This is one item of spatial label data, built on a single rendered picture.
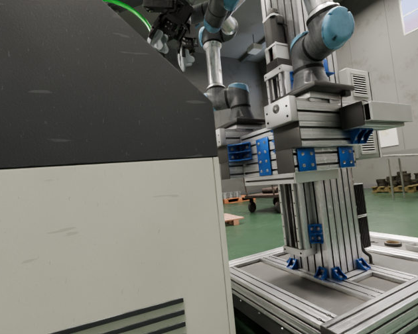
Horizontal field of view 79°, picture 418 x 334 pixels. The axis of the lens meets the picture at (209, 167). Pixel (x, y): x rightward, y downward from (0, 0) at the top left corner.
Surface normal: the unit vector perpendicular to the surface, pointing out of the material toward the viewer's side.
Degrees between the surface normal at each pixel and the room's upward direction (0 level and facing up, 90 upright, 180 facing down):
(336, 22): 98
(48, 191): 90
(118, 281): 90
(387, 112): 90
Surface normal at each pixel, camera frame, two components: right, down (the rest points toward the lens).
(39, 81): 0.37, -0.09
